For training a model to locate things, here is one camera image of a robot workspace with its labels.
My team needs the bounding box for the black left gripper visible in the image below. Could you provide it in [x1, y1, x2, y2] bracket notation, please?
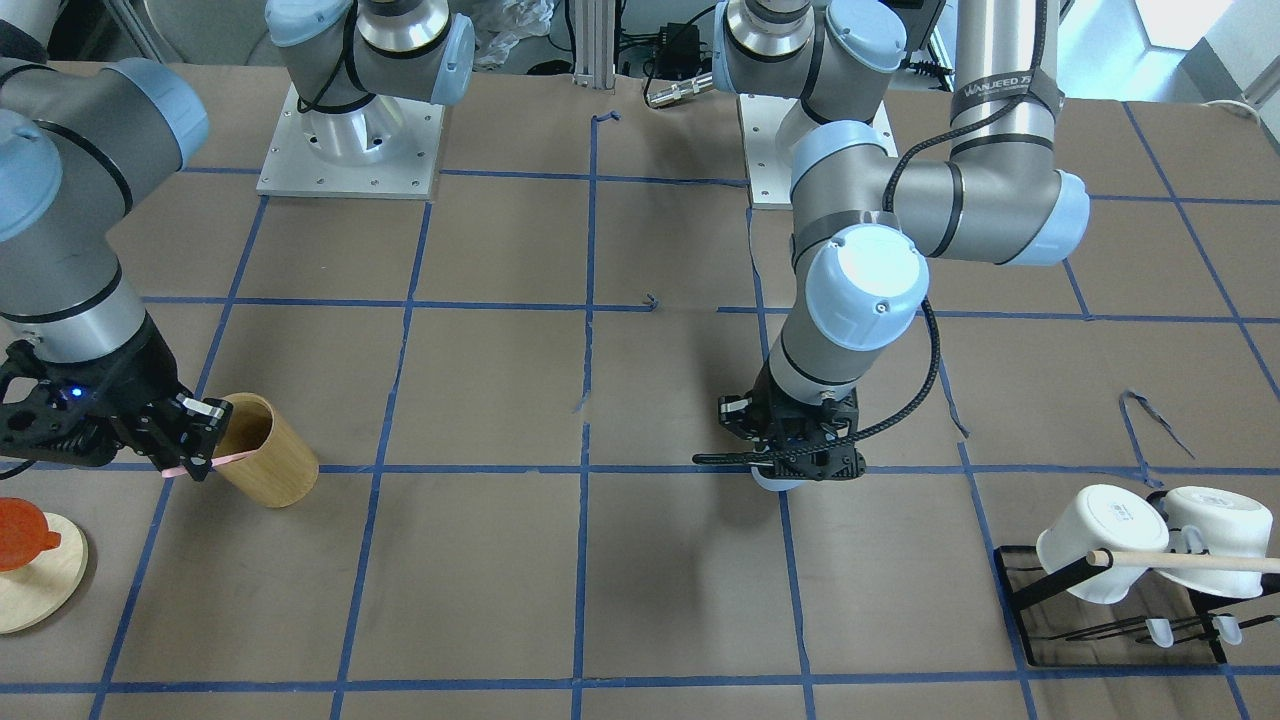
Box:
[692, 366, 867, 482]

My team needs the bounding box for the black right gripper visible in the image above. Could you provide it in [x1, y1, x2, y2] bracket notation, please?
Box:
[1, 318, 232, 482]

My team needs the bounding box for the pink chopstick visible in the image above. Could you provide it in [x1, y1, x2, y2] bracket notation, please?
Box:
[160, 451, 255, 478]

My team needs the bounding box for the light blue cup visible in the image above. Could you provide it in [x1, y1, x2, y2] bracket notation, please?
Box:
[751, 468, 808, 493]

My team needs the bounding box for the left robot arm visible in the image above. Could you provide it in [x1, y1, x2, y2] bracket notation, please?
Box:
[694, 1, 1091, 491]

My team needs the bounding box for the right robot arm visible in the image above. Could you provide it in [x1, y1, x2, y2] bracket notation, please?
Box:
[3, 56, 243, 480]

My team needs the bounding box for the bamboo cylinder cup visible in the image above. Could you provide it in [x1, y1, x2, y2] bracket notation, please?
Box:
[214, 392, 319, 509]

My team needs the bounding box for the orange cup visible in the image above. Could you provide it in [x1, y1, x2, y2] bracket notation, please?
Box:
[1, 497, 61, 571]

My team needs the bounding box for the round wooden coaster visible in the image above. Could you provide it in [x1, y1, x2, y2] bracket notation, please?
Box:
[1, 512, 90, 634]

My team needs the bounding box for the white mug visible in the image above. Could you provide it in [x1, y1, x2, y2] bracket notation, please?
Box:
[1036, 484, 1169, 573]
[1158, 486, 1274, 600]

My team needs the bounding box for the wooden rack dowel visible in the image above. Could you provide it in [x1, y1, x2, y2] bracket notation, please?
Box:
[1083, 548, 1280, 574]

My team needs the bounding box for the black power adapter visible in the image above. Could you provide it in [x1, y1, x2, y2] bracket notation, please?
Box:
[654, 23, 701, 79]

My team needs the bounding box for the black mug rack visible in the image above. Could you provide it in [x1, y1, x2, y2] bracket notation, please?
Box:
[995, 488, 1277, 667]

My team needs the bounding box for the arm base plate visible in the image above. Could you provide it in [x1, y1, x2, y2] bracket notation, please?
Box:
[739, 94, 899, 209]
[256, 88, 447, 201]

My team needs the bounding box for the black braided cable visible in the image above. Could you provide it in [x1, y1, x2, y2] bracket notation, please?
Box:
[774, 0, 1061, 469]

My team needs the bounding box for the silver cable connector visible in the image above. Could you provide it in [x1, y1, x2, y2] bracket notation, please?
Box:
[644, 72, 714, 109]

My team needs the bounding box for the aluminium frame post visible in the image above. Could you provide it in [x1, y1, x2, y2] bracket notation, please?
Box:
[564, 0, 617, 94]

